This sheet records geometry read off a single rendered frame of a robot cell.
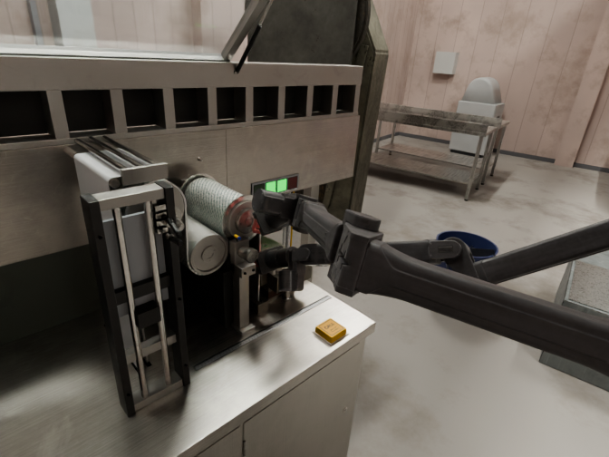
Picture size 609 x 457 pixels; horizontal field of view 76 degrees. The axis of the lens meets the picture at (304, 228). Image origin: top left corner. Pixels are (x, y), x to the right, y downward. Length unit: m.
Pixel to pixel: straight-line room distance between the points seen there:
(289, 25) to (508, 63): 6.09
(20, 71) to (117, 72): 0.22
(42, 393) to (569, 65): 8.66
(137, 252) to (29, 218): 0.44
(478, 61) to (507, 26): 0.72
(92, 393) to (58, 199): 0.52
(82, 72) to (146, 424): 0.89
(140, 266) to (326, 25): 2.79
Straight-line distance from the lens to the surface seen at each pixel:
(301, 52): 3.48
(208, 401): 1.09
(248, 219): 1.12
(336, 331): 1.24
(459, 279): 0.46
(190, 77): 1.35
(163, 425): 1.06
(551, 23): 8.92
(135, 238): 0.88
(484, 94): 8.26
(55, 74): 1.22
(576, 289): 2.90
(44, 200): 1.26
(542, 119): 8.91
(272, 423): 1.25
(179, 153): 1.36
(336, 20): 3.39
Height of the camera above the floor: 1.71
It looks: 25 degrees down
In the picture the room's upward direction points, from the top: 4 degrees clockwise
